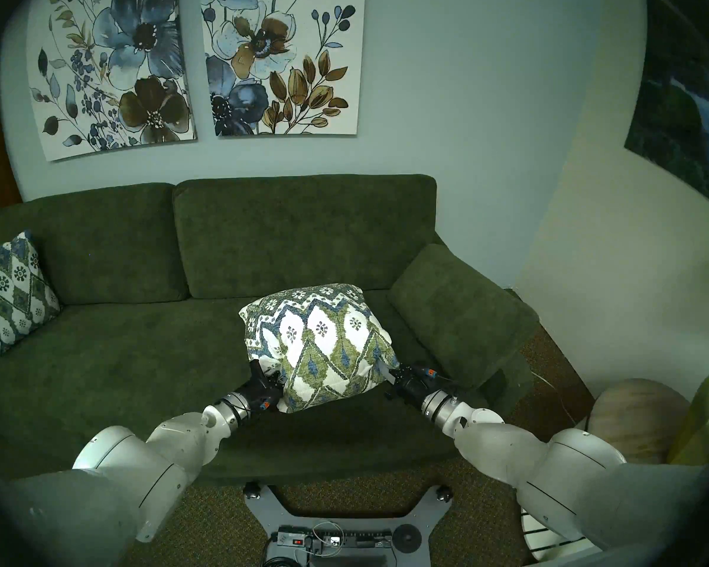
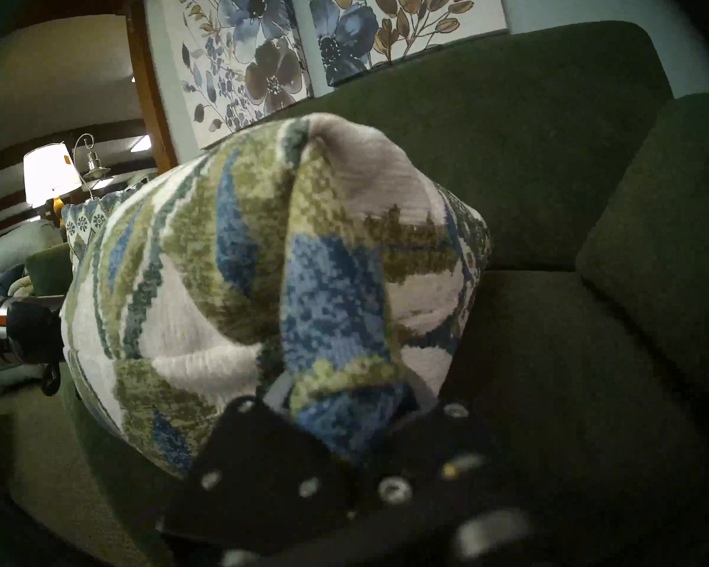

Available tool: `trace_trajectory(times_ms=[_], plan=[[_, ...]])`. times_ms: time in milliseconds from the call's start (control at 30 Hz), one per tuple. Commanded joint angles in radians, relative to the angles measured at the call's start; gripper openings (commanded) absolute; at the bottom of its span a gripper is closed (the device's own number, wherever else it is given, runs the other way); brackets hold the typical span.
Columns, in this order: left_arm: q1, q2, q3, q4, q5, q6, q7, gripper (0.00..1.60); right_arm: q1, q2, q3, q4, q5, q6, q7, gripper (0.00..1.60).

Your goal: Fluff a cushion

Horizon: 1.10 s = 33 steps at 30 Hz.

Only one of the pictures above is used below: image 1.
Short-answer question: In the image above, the round wooden ball stool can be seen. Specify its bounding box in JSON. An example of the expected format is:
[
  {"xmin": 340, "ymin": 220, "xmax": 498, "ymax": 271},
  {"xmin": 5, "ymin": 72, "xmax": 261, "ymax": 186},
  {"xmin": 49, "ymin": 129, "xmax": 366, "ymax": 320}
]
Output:
[{"xmin": 588, "ymin": 378, "xmax": 692, "ymax": 463}]

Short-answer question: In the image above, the black round base disc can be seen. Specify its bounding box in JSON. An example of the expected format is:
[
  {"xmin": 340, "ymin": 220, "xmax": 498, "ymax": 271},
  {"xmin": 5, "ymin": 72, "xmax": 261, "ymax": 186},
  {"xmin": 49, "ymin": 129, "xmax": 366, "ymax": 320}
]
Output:
[{"xmin": 392, "ymin": 524, "xmax": 422, "ymax": 553}]

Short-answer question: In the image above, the floral canvas with brown leaves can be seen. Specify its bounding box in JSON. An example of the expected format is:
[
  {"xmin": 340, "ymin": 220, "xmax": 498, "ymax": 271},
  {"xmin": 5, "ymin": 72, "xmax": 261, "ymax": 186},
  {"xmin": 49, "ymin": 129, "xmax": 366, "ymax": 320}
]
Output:
[{"xmin": 200, "ymin": 0, "xmax": 366, "ymax": 137}]

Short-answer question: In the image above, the black power strip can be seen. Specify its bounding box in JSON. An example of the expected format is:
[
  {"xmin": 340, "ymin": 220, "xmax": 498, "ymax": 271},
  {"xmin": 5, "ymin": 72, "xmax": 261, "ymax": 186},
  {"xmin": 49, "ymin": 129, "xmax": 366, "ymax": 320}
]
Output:
[{"xmin": 278, "ymin": 527, "xmax": 392, "ymax": 550}]

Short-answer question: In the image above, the dark green fabric sofa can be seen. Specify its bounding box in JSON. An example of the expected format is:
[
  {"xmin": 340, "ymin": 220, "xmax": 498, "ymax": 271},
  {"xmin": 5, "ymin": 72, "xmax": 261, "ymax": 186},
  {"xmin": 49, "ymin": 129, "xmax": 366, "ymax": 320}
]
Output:
[{"xmin": 0, "ymin": 174, "xmax": 541, "ymax": 484}]

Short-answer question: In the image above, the green sofa armrest bolster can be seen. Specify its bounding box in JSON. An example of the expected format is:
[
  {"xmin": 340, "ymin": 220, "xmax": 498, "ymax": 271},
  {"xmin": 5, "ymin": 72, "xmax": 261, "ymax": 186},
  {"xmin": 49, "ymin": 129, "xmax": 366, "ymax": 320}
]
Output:
[{"xmin": 388, "ymin": 244, "xmax": 541, "ymax": 389}]

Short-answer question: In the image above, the narrow green sofa back cushion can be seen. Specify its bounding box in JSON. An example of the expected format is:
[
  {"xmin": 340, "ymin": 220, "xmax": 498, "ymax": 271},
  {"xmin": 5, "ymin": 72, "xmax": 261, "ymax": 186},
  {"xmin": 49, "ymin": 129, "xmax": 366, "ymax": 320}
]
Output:
[{"xmin": 0, "ymin": 183, "xmax": 190, "ymax": 305}]

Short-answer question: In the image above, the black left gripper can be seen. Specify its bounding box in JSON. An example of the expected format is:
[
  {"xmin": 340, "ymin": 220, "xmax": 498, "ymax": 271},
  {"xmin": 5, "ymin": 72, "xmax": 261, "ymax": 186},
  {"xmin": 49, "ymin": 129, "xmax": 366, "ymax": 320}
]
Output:
[{"xmin": 235, "ymin": 360, "xmax": 285, "ymax": 414}]

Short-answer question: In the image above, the waterfall landscape wall poster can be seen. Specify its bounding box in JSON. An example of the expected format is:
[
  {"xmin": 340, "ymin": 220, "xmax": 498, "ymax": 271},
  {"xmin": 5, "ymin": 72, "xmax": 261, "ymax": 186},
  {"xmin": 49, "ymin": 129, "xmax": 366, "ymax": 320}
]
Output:
[{"xmin": 625, "ymin": 0, "xmax": 709, "ymax": 218}]

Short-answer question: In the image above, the floral canvas with dark flowers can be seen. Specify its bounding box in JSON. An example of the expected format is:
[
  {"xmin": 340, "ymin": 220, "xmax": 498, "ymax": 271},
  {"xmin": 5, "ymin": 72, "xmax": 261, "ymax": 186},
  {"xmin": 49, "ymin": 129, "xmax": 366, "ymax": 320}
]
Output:
[{"xmin": 27, "ymin": 0, "xmax": 197, "ymax": 162}]

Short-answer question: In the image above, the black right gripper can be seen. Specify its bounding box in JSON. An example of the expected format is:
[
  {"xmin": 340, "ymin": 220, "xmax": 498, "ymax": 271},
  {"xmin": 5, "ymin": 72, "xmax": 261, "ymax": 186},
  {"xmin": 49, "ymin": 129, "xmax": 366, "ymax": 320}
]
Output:
[{"xmin": 380, "ymin": 364, "xmax": 457, "ymax": 407}]

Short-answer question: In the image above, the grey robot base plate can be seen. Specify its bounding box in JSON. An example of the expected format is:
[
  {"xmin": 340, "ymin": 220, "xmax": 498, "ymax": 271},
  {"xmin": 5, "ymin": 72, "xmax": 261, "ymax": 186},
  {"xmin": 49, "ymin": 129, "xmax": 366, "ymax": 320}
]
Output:
[{"xmin": 243, "ymin": 482, "xmax": 454, "ymax": 567}]

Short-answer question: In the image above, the thin white cable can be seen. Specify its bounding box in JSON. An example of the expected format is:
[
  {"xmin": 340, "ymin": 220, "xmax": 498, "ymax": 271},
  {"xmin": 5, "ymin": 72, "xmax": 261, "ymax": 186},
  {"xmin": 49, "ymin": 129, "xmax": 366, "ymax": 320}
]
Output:
[{"xmin": 310, "ymin": 520, "xmax": 344, "ymax": 555}]

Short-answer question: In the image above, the green white patterned cushion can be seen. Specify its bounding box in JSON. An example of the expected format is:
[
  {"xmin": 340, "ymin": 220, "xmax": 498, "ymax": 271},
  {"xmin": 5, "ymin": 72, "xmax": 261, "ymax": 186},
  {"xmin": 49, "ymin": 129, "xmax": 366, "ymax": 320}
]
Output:
[
  {"xmin": 0, "ymin": 229, "xmax": 61, "ymax": 359},
  {"xmin": 239, "ymin": 283, "xmax": 399, "ymax": 414}
]

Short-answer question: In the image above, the white slatted chair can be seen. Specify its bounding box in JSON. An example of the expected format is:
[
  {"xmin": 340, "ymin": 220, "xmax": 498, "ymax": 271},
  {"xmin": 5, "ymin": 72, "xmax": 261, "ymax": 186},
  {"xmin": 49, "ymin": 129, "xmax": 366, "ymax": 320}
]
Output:
[{"xmin": 520, "ymin": 510, "xmax": 597, "ymax": 563}]

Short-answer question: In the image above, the wide green sofa back cushion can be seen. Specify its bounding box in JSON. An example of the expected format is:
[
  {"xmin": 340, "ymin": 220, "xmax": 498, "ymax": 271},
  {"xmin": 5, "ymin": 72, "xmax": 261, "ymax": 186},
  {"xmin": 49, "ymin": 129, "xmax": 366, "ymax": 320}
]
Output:
[{"xmin": 173, "ymin": 174, "xmax": 438, "ymax": 299}]

